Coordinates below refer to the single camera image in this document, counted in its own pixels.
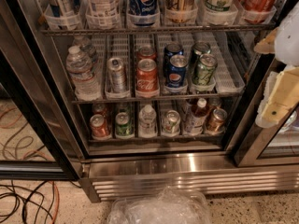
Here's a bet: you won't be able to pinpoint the glass fridge door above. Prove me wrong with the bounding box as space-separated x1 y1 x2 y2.
0 0 84 180
227 55 299 167

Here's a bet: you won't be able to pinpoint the rear green soda can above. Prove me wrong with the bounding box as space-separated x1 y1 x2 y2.
189 41 211 72

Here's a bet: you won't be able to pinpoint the water bottle bottom shelf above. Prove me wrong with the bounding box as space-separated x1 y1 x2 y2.
138 105 156 137

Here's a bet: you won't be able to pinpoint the orange floor cable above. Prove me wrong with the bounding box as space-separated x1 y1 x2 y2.
48 180 61 224

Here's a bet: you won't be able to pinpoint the empty clear shelf tray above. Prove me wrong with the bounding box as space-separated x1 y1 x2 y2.
199 31 246 94

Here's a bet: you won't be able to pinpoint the amber tea bottle bottom shelf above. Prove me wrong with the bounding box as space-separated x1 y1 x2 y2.
184 98 208 135

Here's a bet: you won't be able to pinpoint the clear water bottle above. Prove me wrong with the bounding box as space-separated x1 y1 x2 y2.
66 46 101 101
73 35 98 63

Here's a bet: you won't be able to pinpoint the black floor cables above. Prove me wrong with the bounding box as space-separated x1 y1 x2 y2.
0 180 82 224

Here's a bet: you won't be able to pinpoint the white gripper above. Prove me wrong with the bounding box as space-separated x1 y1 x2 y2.
253 2 299 128

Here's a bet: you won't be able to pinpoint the leftmost bottle top shelf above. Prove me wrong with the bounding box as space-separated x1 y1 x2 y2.
44 0 82 31

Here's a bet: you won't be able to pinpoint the clear labelled bottle top shelf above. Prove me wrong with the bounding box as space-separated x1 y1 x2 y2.
86 0 120 29

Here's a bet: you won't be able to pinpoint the brown can bottom shelf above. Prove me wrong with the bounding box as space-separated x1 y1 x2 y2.
206 108 227 133

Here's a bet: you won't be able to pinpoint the front red Coca-Cola can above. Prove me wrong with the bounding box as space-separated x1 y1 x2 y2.
136 59 158 92

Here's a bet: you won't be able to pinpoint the rear blue Pepsi can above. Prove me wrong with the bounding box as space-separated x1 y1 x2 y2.
163 42 184 77

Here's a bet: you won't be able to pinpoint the silver soda can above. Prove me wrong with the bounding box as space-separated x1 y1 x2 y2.
107 57 127 93

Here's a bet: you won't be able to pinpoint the rear red Coca-Cola can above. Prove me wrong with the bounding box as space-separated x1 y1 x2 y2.
136 45 157 61

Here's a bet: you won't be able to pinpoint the front green soda can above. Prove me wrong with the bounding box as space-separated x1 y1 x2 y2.
192 54 218 86

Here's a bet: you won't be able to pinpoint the large Pepsi bottle top shelf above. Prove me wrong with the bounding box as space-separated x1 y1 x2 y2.
129 0 157 26

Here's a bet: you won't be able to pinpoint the stainless steel fridge base grille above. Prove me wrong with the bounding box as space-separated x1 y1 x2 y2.
79 153 299 203

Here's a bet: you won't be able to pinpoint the green soda can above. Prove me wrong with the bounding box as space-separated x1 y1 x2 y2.
192 54 218 86
189 41 211 72

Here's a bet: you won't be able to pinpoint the dark soda bottle top shelf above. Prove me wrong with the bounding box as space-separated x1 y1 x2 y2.
165 0 194 23

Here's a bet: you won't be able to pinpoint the red coca-cola can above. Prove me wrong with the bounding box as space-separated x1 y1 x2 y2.
136 59 158 92
136 45 157 61

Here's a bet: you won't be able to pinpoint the right glass fridge door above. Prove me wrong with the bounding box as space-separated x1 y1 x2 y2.
227 55 299 167

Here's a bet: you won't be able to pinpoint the front blue Pepsi can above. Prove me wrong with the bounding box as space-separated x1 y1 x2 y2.
166 55 187 88

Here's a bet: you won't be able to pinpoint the left glass fridge door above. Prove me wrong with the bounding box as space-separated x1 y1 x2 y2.
0 0 84 180

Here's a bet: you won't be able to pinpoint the clear plastic bag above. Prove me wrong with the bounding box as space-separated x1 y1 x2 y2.
107 187 212 224

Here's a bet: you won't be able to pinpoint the red can bottom shelf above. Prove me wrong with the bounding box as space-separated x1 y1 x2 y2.
90 114 110 138

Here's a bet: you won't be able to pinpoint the blue pepsi can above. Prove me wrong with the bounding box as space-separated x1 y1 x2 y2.
163 42 184 77
166 55 187 88

